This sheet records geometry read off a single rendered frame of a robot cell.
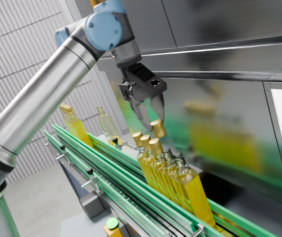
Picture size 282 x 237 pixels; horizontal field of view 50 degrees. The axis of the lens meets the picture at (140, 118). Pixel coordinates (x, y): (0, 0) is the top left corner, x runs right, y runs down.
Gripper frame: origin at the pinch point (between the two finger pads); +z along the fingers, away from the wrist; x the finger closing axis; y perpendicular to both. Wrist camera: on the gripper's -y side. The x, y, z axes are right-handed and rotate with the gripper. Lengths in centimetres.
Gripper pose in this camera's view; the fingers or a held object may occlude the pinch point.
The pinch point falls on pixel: (156, 124)
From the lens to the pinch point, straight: 86.9
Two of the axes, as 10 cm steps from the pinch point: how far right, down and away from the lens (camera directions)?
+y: -4.7, -1.5, 8.7
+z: 3.5, 8.8, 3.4
